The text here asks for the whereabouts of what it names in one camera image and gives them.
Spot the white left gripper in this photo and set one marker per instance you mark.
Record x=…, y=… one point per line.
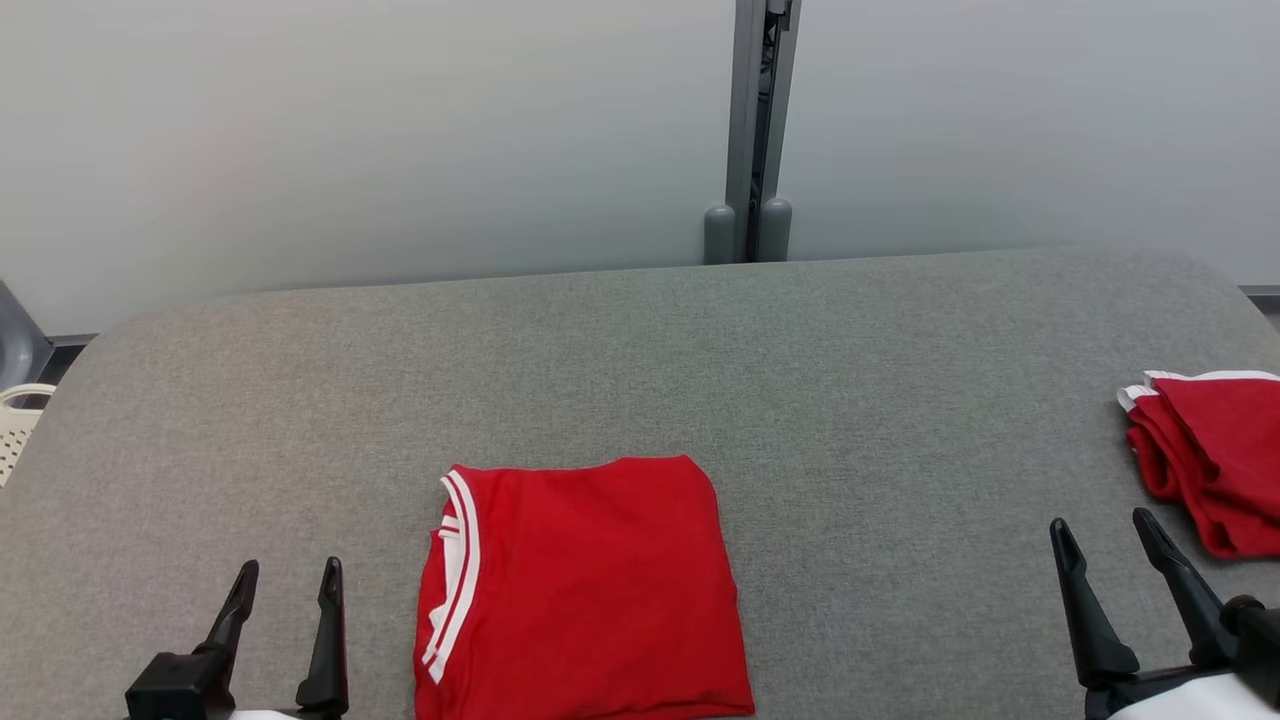
x=290, y=712

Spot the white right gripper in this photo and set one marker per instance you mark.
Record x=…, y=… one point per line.
x=1190, y=700

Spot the red shorts with white stripes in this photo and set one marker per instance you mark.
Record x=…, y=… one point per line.
x=1215, y=450

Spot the red basketball jersey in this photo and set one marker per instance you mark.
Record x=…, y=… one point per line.
x=600, y=590

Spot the cream plastic laundry basket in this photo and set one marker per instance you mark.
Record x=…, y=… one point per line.
x=18, y=430

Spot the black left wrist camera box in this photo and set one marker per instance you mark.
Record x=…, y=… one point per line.
x=175, y=690

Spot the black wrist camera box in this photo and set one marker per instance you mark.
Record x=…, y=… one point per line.
x=1258, y=640
x=175, y=690

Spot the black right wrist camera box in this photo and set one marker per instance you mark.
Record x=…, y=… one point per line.
x=1258, y=640

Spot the grey partition post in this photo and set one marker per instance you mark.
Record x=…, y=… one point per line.
x=755, y=120

